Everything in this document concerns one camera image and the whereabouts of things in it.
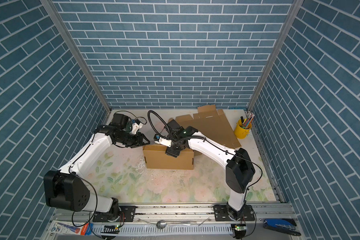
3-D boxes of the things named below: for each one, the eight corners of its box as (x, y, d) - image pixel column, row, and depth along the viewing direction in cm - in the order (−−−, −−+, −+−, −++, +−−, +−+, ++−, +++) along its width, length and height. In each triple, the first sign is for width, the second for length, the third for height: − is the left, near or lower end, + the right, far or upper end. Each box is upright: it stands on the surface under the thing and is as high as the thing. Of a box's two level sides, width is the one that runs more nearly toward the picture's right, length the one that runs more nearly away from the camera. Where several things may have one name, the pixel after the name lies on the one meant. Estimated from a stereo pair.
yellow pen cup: (235, 138, 105) (239, 130, 97) (232, 128, 111) (236, 119, 103) (248, 138, 105) (253, 130, 97) (245, 128, 111) (249, 119, 103)
